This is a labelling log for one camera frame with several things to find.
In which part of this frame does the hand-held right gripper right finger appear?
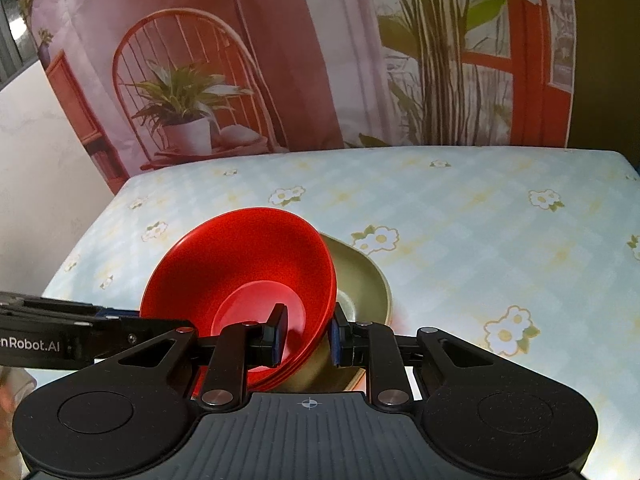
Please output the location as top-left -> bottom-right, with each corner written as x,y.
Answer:
330,302 -> 501,408

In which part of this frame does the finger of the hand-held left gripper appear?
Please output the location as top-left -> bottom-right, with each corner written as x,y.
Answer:
95,308 -> 143,322

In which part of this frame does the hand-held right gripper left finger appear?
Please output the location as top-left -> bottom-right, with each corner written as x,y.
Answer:
117,304 -> 290,408

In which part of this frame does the large green plastic plate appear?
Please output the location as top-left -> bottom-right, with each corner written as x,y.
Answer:
287,231 -> 393,393

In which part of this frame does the printed backdrop cloth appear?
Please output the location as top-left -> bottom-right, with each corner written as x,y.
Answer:
10,0 -> 576,196

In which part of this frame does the olive wooden panel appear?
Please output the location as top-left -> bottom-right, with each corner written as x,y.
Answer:
565,0 -> 640,171

